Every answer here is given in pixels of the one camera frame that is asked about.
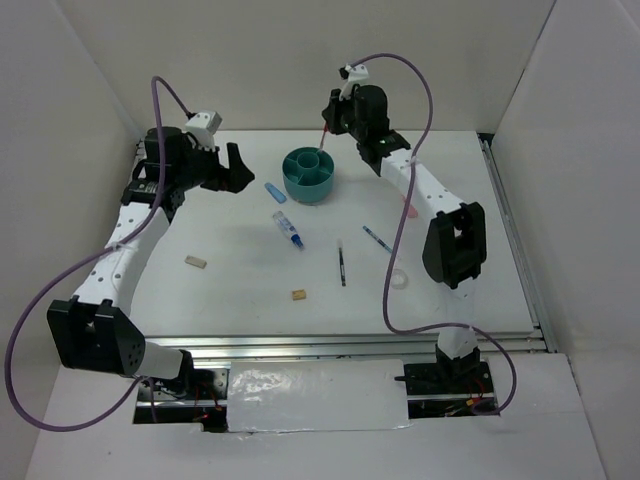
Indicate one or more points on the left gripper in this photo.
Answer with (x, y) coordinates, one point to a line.
(233, 179)

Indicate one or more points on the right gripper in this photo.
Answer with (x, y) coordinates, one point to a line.
(330, 112)

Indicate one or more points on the red pen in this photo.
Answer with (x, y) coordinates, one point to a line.
(323, 139)

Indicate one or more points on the blue clear pen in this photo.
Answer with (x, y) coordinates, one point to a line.
(380, 242)

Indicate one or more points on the black pen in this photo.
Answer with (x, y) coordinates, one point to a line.
(341, 262)

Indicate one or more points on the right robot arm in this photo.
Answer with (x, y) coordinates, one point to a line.
(455, 246)

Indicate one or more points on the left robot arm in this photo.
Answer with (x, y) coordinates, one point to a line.
(92, 330)

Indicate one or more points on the blue eraser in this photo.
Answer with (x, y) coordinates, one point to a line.
(275, 193)

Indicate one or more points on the teal round divided organizer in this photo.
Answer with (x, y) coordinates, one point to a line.
(308, 174)

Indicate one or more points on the clear glue bottle blue cap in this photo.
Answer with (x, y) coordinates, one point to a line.
(287, 229)

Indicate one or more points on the white beige eraser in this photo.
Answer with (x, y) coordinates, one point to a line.
(196, 262)

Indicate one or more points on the pink eraser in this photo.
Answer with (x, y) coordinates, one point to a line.
(412, 212)

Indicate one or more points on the small brown eraser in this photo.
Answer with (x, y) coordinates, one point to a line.
(298, 295)

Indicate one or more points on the clear tape roll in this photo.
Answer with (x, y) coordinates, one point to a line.
(399, 279)

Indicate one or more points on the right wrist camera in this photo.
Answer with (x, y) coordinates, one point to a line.
(353, 76)

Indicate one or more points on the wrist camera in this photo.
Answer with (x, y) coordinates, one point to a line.
(353, 76)
(203, 126)

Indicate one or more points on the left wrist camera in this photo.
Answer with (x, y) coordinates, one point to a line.
(203, 126)

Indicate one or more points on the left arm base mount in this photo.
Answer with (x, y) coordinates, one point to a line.
(200, 401)

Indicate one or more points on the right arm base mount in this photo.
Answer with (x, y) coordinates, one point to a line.
(432, 392)

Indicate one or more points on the aluminium rail frame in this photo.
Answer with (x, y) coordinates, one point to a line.
(240, 304)

